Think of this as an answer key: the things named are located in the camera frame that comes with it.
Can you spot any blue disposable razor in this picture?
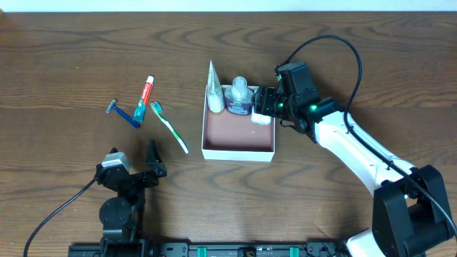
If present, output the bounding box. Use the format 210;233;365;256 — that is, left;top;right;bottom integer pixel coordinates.
106;99;141;129

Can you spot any green white soap box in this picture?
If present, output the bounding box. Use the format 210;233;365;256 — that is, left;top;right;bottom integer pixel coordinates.
251;111;271;126

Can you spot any red green toothpaste tube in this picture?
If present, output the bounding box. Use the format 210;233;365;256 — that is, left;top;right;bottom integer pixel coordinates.
133;75;155;123

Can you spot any green white toothbrush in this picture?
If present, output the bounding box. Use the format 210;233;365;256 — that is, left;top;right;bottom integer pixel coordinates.
150;101;189;154

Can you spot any clear pump soap bottle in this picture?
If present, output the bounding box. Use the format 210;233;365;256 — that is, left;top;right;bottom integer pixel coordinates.
224;76;253;116

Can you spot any white cardboard box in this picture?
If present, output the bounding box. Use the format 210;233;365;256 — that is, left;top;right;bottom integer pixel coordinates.
201;100;276;162

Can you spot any white lotion tube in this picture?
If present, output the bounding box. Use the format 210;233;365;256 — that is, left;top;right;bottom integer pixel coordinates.
206;61;225;114

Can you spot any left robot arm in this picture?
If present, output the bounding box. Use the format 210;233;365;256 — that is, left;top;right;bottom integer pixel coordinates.
94;140;167;256

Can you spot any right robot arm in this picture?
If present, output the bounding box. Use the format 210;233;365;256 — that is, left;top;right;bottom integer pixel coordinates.
252;61;456;256

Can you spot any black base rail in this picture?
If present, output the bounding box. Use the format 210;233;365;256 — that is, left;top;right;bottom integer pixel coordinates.
68;241;349;257

